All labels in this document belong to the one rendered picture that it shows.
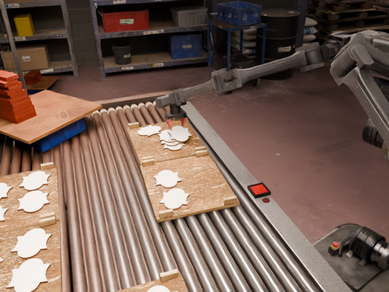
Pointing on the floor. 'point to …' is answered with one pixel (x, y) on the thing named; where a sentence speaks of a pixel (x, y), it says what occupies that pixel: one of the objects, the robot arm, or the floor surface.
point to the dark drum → (277, 39)
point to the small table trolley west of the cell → (230, 42)
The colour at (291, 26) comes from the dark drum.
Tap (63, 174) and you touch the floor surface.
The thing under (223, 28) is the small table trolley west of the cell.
